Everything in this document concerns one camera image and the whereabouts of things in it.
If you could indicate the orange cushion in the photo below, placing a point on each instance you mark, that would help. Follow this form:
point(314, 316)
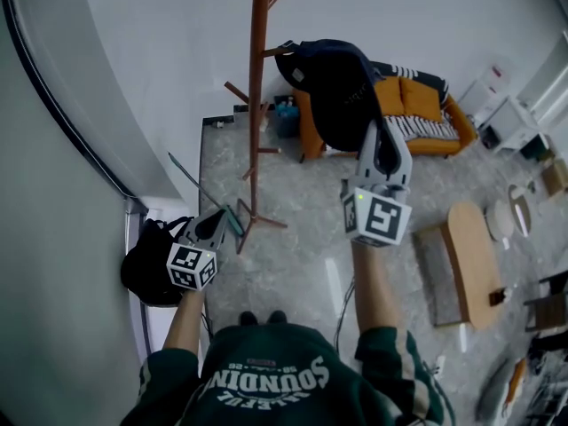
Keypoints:
point(388, 98)
point(421, 100)

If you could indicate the round beige stool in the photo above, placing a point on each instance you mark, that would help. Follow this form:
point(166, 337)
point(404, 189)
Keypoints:
point(500, 220)

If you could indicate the brown wooden coat rack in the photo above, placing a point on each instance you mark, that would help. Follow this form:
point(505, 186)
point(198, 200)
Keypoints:
point(256, 104)

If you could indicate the person's black shoe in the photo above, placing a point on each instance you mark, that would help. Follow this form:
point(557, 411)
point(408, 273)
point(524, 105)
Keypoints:
point(248, 318)
point(278, 317)

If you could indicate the small black bin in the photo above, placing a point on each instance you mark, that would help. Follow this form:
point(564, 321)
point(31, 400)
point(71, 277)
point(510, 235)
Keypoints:
point(489, 136)

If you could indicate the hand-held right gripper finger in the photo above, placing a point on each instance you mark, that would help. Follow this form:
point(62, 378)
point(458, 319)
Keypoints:
point(367, 153)
point(403, 162)

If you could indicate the grey and orange bag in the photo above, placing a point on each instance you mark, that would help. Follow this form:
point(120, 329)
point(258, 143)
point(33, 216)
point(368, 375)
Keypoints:
point(499, 388)

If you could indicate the cardboard box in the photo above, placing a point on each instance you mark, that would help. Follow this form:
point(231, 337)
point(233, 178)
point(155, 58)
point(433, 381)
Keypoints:
point(555, 178)

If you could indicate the blue bin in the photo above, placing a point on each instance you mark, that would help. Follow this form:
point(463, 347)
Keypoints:
point(287, 120)

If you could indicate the person's right black shoe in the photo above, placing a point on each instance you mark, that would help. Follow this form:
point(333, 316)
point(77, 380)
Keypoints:
point(278, 317)

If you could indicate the black backpack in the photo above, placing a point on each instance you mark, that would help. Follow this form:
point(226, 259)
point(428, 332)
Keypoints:
point(146, 264)

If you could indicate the person's left forearm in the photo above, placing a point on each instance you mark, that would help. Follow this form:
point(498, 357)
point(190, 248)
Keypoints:
point(184, 322)

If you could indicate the dark box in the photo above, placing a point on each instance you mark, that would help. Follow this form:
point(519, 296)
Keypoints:
point(534, 148)

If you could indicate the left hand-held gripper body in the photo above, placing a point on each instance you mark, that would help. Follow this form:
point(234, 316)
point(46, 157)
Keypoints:
point(191, 266)

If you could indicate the white appliance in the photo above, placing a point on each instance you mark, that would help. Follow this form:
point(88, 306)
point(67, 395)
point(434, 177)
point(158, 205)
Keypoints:
point(483, 89)

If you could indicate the white power strip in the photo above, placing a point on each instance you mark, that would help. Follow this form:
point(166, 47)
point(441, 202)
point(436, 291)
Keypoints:
point(439, 366)

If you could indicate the orange sofa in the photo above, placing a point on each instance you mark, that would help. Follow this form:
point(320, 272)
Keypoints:
point(452, 138)

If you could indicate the small dark object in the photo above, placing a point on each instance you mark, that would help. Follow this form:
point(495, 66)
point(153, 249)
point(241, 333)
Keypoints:
point(498, 296)

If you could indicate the person's right forearm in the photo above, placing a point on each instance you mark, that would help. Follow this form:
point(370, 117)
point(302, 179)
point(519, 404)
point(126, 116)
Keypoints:
point(375, 286)

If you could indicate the person's green printed sweatshirt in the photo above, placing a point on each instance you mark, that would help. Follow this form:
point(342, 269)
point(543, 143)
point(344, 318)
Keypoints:
point(284, 384)

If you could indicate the black cap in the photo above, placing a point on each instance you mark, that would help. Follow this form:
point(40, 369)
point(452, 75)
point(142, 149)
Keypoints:
point(341, 96)

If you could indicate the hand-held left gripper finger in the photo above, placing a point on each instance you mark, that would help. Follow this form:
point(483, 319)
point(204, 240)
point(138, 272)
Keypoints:
point(191, 225)
point(222, 233)

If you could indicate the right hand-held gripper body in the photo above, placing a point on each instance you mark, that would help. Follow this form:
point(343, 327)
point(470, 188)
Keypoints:
point(377, 213)

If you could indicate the dark wooden chair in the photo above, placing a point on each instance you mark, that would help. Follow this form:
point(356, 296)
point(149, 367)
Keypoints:
point(548, 309)

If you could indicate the person's left black shoe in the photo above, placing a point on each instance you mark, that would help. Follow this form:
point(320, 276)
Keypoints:
point(248, 318)

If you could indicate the white cabinet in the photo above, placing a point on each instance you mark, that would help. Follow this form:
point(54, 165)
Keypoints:
point(515, 124)

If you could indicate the oval wooden coffee table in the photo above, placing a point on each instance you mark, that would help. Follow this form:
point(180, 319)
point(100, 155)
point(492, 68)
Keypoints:
point(475, 264)

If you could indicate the black white striped blanket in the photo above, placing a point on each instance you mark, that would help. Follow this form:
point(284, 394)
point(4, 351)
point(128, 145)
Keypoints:
point(426, 127)

